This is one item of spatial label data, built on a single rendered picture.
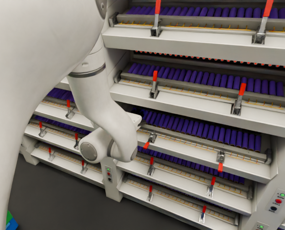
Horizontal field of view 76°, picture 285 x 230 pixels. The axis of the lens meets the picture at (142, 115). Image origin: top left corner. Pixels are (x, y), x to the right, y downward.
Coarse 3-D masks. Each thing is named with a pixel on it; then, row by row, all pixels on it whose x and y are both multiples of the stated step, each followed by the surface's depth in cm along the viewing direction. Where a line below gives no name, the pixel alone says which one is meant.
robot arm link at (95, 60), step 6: (96, 42) 35; (96, 48) 35; (102, 48) 37; (90, 54) 35; (96, 54) 36; (102, 54) 38; (84, 60) 35; (90, 60) 35; (96, 60) 36; (102, 60) 38; (78, 66) 35; (84, 66) 36; (90, 66) 36; (96, 66) 37; (72, 72) 36; (78, 72) 36; (84, 72) 36
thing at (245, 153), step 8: (144, 128) 77; (152, 128) 76; (160, 128) 75; (160, 136) 74; (176, 136) 72; (184, 136) 71; (192, 136) 71; (200, 144) 70; (208, 144) 68; (216, 144) 67; (224, 144) 67; (232, 152) 66; (240, 152) 64; (248, 152) 64; (256, 152) 63; (264, 160) 62
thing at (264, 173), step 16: (144, 144) 76; (160, 144) 73; (176, 144) 72; (272, 144) 65; (192, 160) 70; (208, 160) 66; (240, 160) 65; (272, 160) 61; (240, 176) 65; (256, 176) 61; (272, 176) 58
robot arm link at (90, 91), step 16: (80, 80) 38; (96, 80) 39; (80, 96) 41; (96, 96) 41; (80, 112) 46; (96, 112) 44; (112, 112) 46; (112, 128) 45; (128, 128) 48; (112, 144) 53; (128, 144) 48; (128, 160) 53
